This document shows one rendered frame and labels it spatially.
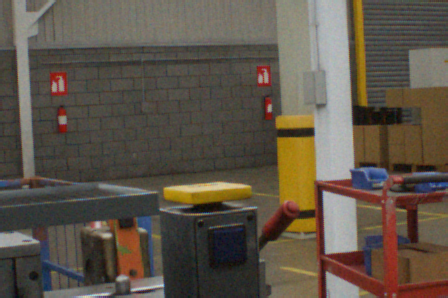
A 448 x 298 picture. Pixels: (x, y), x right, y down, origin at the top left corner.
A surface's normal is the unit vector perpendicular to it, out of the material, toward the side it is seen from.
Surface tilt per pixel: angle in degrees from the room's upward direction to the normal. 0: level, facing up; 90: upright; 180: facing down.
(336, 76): 90
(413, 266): 90
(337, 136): 90
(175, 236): 90
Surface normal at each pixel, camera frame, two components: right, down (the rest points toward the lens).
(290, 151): -0.86, 0.07
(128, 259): 0.44, -0.18
